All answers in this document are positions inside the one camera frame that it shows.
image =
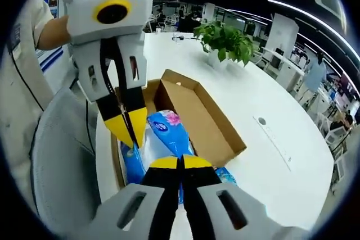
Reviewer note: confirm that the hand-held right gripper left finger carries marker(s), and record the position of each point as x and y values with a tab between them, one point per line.
157	175

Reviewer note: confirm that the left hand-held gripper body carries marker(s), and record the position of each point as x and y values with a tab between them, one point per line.
135	12

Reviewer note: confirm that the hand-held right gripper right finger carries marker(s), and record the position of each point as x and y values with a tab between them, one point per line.
199	175

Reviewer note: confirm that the blue white soft wipes pack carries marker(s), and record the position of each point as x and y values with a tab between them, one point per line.
132	161

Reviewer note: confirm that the brown cardboard shoe box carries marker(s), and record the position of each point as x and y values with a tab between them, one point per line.
197	116

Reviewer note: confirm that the blue patterned soft pack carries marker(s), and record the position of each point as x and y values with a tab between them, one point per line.
226	176

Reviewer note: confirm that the small white table device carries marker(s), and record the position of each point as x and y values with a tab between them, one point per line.
180	37

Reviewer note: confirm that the grey mesh office chair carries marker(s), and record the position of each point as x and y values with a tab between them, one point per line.
64	153

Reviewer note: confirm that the green plant in white pot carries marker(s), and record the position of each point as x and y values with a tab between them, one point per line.
225	40

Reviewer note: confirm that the curved ceiling light strip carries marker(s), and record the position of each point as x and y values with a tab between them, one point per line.
309	18

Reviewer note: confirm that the wall poster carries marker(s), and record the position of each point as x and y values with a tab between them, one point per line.
50	26

